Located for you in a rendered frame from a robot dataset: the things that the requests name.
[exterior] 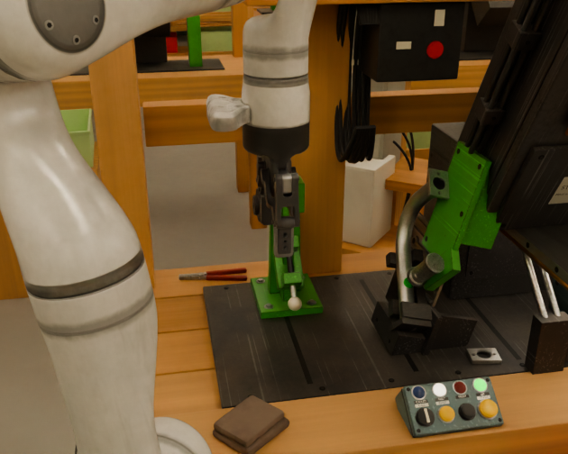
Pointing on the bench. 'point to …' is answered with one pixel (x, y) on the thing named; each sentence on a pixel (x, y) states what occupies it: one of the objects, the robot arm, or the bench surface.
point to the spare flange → (482, 358)
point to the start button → (488, 408)
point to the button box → (407, 404)
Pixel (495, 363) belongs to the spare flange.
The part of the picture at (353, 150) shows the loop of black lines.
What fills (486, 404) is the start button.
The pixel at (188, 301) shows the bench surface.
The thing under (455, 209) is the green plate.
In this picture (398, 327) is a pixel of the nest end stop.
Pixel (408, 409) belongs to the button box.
